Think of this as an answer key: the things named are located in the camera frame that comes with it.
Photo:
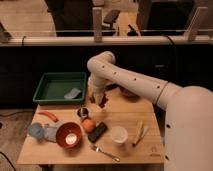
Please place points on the orange carrot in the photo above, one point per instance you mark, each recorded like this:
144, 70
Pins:
49, 115

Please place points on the dark red grape bunch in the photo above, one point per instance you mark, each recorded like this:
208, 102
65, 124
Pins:
101, 104

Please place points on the orange fruit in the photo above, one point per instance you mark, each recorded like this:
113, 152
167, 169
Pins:
88, 125

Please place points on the red bowl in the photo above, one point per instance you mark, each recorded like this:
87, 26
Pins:
68, 135

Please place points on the banana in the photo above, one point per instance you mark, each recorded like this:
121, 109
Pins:
141, 131

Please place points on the white cup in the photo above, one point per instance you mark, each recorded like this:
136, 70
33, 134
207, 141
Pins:
119, 135

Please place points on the black remote control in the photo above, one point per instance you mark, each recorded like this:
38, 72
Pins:
97, 132

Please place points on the green plastic tray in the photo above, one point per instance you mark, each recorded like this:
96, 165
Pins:
53, 86

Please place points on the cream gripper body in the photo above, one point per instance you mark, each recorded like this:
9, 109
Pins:
97, 95

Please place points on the black handled scoop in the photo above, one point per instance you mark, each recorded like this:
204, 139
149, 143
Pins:
111, 87

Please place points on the silver fork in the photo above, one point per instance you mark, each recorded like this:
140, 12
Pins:
99, 150

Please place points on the wooden table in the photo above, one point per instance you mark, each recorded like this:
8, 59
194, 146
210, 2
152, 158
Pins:
118, 111

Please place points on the grey sponge in tray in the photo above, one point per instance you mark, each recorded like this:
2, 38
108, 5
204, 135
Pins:
72, 94

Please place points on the purple bowl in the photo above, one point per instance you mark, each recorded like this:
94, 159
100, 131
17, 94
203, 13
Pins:
127, 93

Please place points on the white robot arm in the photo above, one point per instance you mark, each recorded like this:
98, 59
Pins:
189, 112

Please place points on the small metal cup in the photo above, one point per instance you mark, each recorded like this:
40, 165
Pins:
83, 112

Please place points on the blue cup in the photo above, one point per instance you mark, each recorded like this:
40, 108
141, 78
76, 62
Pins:
36, 130

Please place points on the grey cloth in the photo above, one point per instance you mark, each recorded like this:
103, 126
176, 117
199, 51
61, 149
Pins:
50, 131

